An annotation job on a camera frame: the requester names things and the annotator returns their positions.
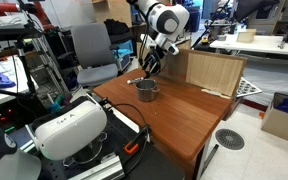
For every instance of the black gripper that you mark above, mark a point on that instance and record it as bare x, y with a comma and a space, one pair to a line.
154, 56

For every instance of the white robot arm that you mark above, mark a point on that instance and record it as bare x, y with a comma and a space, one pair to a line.
165, 21

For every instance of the red robot arm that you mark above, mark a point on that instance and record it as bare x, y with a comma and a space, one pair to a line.
7, 7

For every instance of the grey metal desk leg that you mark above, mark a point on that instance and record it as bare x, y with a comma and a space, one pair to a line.
211, 156

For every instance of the small blue screen device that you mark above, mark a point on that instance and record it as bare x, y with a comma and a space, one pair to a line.
124, 50

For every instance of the black bag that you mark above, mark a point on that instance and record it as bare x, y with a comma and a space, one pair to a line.
115, 26

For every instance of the grey office chair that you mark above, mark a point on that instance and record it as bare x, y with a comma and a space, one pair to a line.
90, 46

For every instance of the wooden cabinet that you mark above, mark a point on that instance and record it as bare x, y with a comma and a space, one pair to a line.
112, 10

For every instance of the black perforated breadboard plate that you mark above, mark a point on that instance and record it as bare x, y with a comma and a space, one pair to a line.
117, 133

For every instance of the orange and black clamp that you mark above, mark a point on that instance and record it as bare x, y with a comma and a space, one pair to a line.
130, 147

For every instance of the white perforated tray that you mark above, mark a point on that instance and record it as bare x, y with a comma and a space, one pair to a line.
247, 88

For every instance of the small wooden box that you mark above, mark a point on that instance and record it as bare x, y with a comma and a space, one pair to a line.
246, 35

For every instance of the white VR headset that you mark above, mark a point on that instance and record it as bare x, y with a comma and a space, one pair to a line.
70, 133

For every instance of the round floor drain grate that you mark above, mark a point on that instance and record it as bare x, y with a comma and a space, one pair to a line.
229, 139

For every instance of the white background table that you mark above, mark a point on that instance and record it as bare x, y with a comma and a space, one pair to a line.
257, 45

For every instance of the large cardboard box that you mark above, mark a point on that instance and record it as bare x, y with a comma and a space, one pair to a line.
282, 128

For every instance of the blue glove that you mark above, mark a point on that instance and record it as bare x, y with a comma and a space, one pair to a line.
2, 80

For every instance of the white side table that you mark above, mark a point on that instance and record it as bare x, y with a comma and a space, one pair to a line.
0, 96

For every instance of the cardboard panel wall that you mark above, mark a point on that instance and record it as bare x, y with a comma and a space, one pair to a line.
214, 73

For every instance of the aluminium extrusion rail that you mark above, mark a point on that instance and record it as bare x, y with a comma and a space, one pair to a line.
100, 170

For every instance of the black camera stand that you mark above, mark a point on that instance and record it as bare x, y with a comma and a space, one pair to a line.
25, 66

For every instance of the black stereo camera bar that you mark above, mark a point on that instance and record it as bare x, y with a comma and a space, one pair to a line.
14, 33

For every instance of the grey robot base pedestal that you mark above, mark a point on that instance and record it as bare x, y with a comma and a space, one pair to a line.
10, 166

